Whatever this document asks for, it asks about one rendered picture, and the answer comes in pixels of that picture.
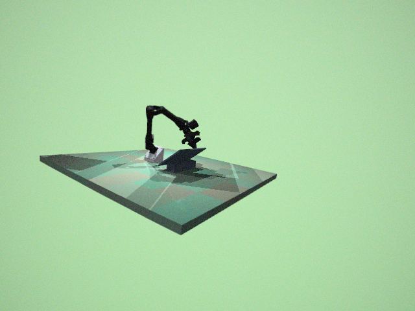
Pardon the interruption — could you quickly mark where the grey switch panel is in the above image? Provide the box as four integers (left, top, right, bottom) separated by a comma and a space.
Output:
158, 148, 207, 173

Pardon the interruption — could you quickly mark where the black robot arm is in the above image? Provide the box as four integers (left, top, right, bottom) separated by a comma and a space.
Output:
145, 106, 200, 154

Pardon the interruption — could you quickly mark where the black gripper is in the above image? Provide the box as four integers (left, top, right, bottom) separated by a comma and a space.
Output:
182, 131, 201, 148

